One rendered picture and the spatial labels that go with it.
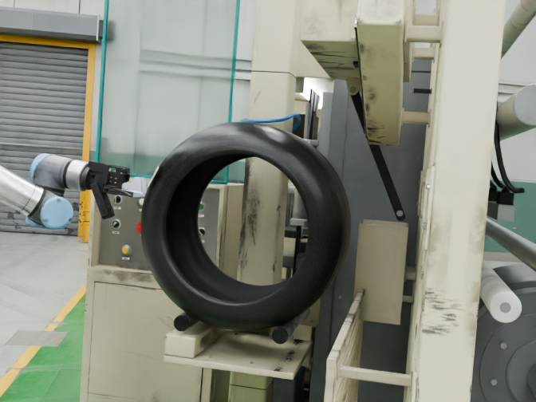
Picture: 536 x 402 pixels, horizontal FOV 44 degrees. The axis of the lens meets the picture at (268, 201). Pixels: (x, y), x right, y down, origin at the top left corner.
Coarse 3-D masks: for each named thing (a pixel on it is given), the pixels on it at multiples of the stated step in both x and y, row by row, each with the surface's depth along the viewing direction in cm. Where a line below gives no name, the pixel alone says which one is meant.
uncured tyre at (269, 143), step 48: (192, 144) 179; (240, 144) 175; (288, 144) 174; (192, 192) 207; (336, 192) 175; (144, 240) 184; (192, 240) 208; (336, 240) 173; (192, 288) 179; (240, 288) 205; (288, 288) 173
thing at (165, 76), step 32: (128, 0) 260; (160, 0) 257; (192, 0) 255; (224, 0) 252; (128, 32) 261; (160, 32) 258; (192, 32) 255; (224, 32) 252; (128, 64) 261; (160, 64) 258; (192, 64) 256; (224, 64) 253; (128, 96) 262; (160, 96) 259; (192, 96) 256; (224, 96) 253; (128, 128) 262; (160, 128) 259; (192, 128) 257; (96, 160) 265; (128, 160) 263; (160, 160) 260
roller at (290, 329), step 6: (306, 312) 209; (294, 318) 192; (300, 318) 197; (282, 324) 182; (288, 324) 183; (294, 324) 188; (276, 330) 178; (282, 330) 177; (288, 330) 179; (276, 336) 178; (282, 336) 177; (288, 336) 178; (276, 342) 178; (282, 342) 177
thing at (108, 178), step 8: (88, 168) 195; (96, 168) 195; (104, 168) 192; (112, 168) 194; (120, 168) 192; (128, 168) 198; (88, 176) 195; (96, 176) 195; (104, 176) 193; (112, 176) 193; (120, 176) 193; (128, 176) 197; (88, 184) 196; (104, 184) 193; (112, 184) 193; (120, 184) 194; (104, 192) 193
